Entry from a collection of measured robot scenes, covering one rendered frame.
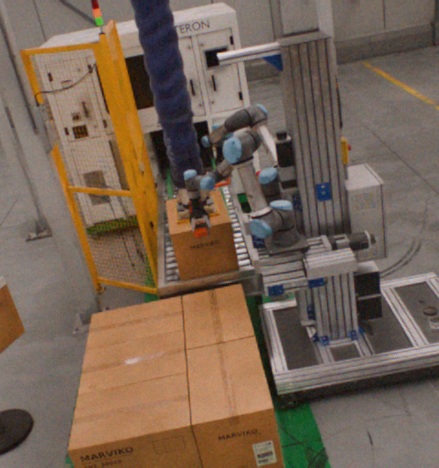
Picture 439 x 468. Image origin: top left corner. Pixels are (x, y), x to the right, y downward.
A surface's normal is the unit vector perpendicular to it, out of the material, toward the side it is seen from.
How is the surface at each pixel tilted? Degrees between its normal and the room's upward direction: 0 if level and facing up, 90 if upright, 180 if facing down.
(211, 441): 90
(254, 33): 90
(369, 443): 0
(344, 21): 90
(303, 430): 0
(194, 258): 90
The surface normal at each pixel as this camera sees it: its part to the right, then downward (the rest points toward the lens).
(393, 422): -0.18, -0.88
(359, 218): 0.07, 0.44
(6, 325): 0.89, 0.05
